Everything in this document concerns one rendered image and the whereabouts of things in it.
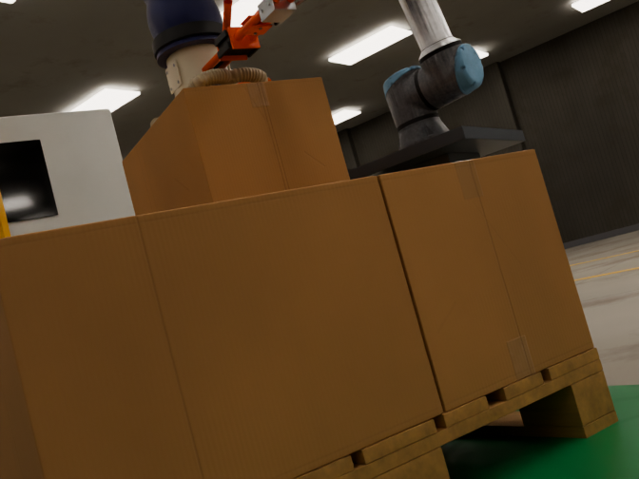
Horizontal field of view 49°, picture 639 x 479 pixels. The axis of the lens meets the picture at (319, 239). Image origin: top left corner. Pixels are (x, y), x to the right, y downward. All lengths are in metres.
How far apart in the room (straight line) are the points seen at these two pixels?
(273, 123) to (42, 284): 1.03
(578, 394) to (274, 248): 0.66
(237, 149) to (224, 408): 0.91
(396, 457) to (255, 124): 0.98
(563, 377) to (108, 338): 0.82
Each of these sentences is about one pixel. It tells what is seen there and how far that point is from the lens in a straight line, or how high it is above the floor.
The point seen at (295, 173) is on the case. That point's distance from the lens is 1.81.
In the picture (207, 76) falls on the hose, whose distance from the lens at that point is 1.94.
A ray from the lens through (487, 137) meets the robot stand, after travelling 2.29.
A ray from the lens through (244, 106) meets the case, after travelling 1.81.
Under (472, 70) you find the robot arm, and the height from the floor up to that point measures 0.94.
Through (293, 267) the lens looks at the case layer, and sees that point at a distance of 1.04.
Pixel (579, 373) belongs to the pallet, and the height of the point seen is 0.11.
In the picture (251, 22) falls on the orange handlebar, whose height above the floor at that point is 1.07.
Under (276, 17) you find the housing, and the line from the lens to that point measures 1.78.
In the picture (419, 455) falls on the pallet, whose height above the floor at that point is 0.10.
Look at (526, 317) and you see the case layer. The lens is 1.33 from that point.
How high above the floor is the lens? 0.38
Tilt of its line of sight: 4 degrees up
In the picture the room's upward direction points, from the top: 15 degrees counter-clockwise
